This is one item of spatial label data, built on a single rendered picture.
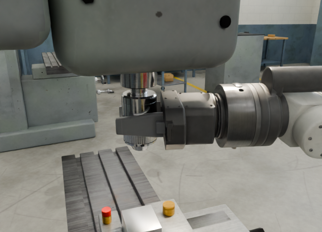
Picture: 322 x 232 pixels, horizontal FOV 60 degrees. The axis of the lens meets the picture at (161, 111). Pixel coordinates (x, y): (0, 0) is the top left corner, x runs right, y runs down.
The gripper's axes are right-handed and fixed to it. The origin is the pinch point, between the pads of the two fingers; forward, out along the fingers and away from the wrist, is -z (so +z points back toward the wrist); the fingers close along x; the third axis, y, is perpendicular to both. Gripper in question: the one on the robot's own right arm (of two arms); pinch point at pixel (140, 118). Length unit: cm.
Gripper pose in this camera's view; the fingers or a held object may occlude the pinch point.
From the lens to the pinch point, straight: 38.4
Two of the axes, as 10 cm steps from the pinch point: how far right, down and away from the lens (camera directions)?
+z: 10.0, -0.3, 0.5
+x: 0.6, 3.1, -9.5
